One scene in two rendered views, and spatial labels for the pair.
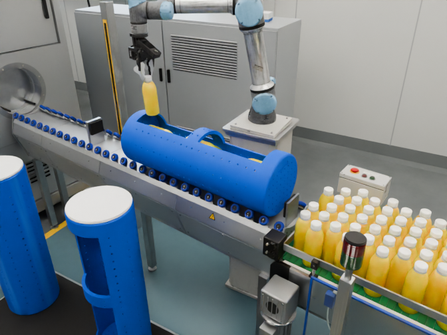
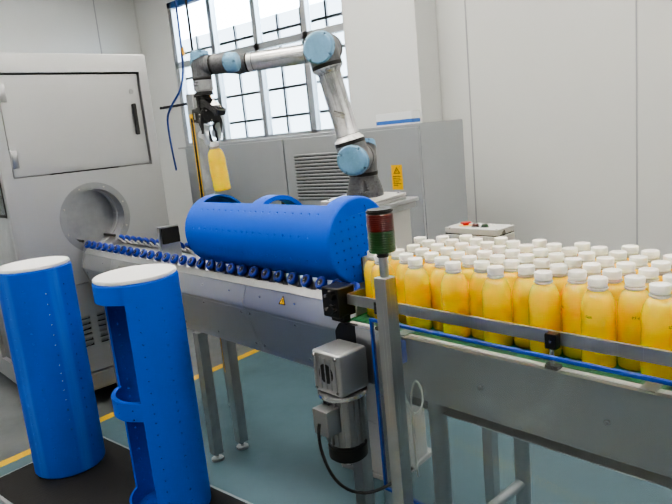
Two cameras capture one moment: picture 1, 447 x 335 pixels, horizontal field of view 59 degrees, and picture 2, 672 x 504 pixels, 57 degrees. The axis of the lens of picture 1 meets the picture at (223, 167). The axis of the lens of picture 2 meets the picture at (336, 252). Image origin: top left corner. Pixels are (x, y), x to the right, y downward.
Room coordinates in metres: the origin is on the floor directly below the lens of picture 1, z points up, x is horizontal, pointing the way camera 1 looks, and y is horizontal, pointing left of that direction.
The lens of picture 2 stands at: (-0.50, -0.53, 1.44)
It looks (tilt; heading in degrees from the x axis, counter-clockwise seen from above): 11 degrees down; 11
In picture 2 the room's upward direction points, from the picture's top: 6 degrees counter-clockwise
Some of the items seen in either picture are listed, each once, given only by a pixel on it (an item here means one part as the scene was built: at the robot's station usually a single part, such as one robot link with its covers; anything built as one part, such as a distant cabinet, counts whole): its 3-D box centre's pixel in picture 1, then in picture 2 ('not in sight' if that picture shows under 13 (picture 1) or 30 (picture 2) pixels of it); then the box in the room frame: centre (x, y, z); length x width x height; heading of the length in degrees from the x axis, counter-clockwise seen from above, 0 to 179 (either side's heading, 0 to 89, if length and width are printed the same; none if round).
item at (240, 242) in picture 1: (132, 175); (208, 291); (2.05, 0.55, 0.79); 2.17 x 0.29 x 0.34; 53
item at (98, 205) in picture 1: (99, 203); (135, 274); (1.41, 0.53, 1.03); 0.28 x 0.28 x 0.01
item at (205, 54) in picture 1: (182, 91); (317, 235); (3.83, 0.40, 0.72); 2.15 x 0.54 x 1.45; 60
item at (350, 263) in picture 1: (351, 256); (381, 240); (0.90, -0.38, 1.18); 0.06 x 0.06 x 0.05
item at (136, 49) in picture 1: (140, 46); (205, 107); (1.88, 0.38, 1.58); 0.09 x 0.08 x 0.12; 53
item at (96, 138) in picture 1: (96, 131); (170, 241); (2.22, 0.77, 1.00); 0.10 x 0.04 x 0.15; 143
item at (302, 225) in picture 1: (302, 234); (376, 285); (1.25, -0.31, 0.99); 0.07 x 0.07 x 0.18
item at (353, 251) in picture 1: (354, 245); (380, 221); (0.90, -0.38, 1.23); 0.06 x 0.06 x 0.04
